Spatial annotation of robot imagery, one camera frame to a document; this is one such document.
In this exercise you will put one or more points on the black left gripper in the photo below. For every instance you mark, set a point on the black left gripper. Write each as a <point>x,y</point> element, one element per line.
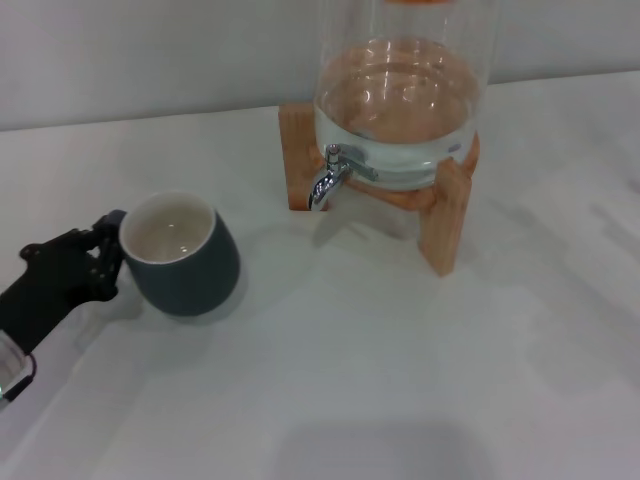
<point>45,290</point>

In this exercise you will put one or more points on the dark grey ceramic cup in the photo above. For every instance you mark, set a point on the dark grey ceramic cup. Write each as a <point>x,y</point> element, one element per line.
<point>185,280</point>

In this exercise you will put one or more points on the chrome dispenser faucet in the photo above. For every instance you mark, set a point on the chrome dispenser faucet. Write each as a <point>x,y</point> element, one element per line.
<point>327,182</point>

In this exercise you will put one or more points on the glass water dispenser jar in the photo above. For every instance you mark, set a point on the glass water dispenser jar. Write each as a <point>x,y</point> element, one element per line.
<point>400,100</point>

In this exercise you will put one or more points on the wooden dispenser stand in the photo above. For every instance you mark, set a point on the wooden dispenser stand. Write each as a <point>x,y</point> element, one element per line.
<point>445,220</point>

